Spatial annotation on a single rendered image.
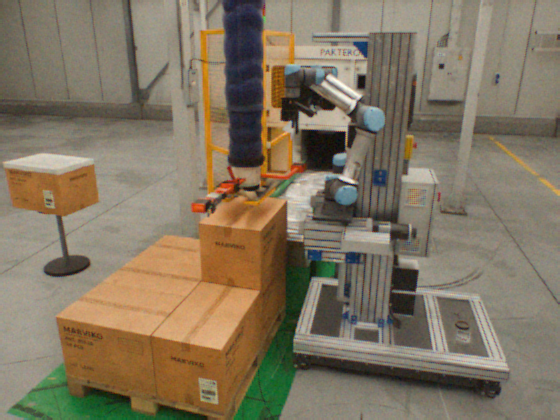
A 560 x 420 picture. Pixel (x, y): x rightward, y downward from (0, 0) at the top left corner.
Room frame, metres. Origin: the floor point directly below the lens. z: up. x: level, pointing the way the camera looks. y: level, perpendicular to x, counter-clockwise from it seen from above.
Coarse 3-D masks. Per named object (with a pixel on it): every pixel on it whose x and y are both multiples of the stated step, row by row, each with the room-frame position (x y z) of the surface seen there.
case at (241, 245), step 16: (224, 208) 2.77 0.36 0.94; (240, 208) 2.77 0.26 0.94; (256, 208) 2.77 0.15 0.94; (272, 208) 2.78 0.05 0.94; (208, 224) 2.49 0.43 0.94; (224, 224) 2.49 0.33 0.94; (240, 224) 2.49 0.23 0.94; (256, 224) 2.49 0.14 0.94; (272, 224) 2.62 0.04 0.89; (208, 240) 2.49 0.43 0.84; (224, 240) 2.46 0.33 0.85; (240, 240) 2.43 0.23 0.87; (256, 240) 2.40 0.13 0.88; (272, 240) 2.62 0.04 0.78; (208, 256) 2.49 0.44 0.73; (224, 256) 2.46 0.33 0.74; (240, 256) 2.43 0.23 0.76; (256, 256) 2.40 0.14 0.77; (272, 256) 2.63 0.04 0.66; (208, 272) 2.49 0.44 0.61; (224, 272) 2.46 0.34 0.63; (240, 272) 2.43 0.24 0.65; (256, 272) 2.40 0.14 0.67; (256, 288) 2.40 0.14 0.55
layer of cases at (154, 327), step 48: (192, 240) 3.14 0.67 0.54; (96, 288) 2.40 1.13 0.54; (144, 288) 2.41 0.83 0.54; (192, 288) 2.41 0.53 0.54; (240, 288) 2.42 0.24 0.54; (96, 336) 2.03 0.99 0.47; (144, 336) 1.94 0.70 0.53; (192, 336) 1.93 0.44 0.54; (240, 336) 2.07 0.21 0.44; (144, 384) 1.95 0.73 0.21; (192, 384) 1.87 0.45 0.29
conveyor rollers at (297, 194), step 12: (300, 180) 4.81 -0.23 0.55; (312, 180) 4.85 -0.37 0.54; (324, 180) 4.82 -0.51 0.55; (288, 192) 4.37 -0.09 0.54; (300, 192) 4.38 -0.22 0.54; (288, 204) 4.00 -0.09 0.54; (300, 204) 3.98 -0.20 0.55; (288, 216) 3.71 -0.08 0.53; (300, 216) 3.68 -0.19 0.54; (288, 228) 3.42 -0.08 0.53
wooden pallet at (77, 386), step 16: (272, 336) 2.65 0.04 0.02; (256, 352) 2.32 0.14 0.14; (256, 368) 2.32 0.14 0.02; (80, 384) 2.07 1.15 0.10; (96, 384) 2.04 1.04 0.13; (240, 384) 2.04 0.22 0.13; (144, 400) 1.96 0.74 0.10; (160, 400) 1.93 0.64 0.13; (240, 400) 2.04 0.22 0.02; (208, 416) 1.85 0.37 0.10; (224, 416) 1.82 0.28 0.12
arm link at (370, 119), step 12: (360, 108) 2.40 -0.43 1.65; (372, 108) 2.31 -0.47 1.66; (360, 120) 2.33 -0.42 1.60; (372, 120) 2.29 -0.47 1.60; (384, 120) 2.31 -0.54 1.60; (360, 132) 2.32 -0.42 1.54; (372, 132) 2.30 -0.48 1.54; (360, 144) 2.31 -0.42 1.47; (360, 156) 2.30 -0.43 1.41; (348, 168) 2.31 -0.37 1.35; (360, 168) 2.32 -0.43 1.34; (348, 180) 2.28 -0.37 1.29; (336, 192) 2.28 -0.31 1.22; (348, 192) 2.26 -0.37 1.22; (348, 204) 2.27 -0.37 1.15
